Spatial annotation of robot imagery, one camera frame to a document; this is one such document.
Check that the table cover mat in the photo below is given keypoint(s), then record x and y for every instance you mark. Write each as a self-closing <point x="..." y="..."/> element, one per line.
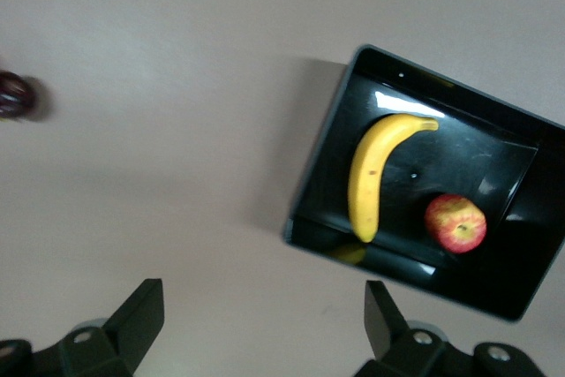
<point x="176" y="130"/>

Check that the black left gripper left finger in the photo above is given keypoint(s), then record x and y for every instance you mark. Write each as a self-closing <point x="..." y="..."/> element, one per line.
<point x="132" y="319"/>

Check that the yellow banana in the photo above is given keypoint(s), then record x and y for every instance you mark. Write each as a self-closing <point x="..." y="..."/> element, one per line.
<point x="366" y="174"/>

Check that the dark red plum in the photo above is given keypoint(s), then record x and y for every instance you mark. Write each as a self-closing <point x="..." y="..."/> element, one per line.
<point x="13" y="96"/>

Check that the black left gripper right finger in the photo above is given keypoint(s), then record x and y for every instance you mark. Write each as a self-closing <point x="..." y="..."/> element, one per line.
<point x="388" y="333"/>

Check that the red yellow apple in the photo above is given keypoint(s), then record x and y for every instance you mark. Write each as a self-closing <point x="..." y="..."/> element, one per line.
<point x="454" y="222"/>

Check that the black plastic box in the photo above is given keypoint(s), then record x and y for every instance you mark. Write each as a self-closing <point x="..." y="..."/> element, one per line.
<point x="463" y="152"/>

